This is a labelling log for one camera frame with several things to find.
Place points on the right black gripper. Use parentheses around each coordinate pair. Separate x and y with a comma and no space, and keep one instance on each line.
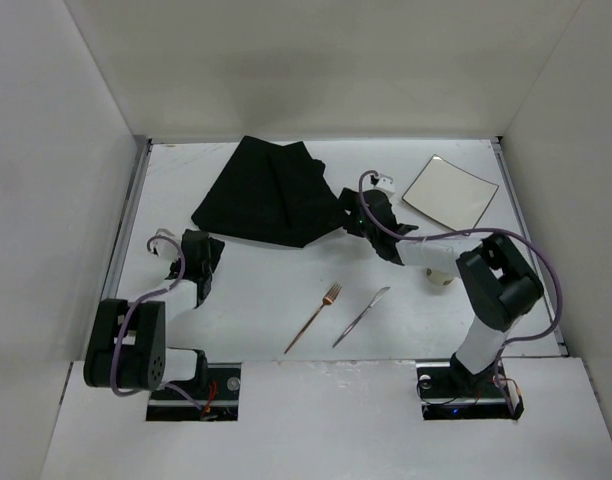
(351,210)

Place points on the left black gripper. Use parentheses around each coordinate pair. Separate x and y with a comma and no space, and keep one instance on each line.
(204,248)

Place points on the black cloth placemat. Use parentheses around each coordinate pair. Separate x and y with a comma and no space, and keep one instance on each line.
(272,194)

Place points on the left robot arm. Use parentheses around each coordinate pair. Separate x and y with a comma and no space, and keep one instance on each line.
(128,351)

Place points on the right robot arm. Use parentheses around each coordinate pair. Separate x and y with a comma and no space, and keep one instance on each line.
(500,284)

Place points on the copper fork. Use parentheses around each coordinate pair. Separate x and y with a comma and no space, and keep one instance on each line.
(328,299)

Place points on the silver knife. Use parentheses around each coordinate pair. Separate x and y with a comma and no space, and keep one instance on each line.
(376,298)

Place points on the square white plate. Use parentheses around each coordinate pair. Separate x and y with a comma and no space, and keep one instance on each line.
(449,195)

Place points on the white paper cup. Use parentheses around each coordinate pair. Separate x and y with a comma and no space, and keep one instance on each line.
(439,278)

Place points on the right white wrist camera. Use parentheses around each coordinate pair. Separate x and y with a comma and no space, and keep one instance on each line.
(384,183)

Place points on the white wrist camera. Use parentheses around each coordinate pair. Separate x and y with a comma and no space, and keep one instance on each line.
(384,183)
(164,244)

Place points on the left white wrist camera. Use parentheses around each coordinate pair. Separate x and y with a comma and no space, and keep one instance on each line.
(164,244)

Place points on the left aluminium rail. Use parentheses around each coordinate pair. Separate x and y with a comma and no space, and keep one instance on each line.
(122,231)

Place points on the aluminium rail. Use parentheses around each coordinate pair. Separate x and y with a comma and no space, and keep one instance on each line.
(542,272)
(122,231)

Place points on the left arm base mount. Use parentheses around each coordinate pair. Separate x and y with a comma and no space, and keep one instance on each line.
(211,396)

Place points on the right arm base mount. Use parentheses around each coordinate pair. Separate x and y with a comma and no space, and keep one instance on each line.
(446,394)

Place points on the right aluminium rail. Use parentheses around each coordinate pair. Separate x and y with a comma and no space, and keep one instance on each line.
(542,272)

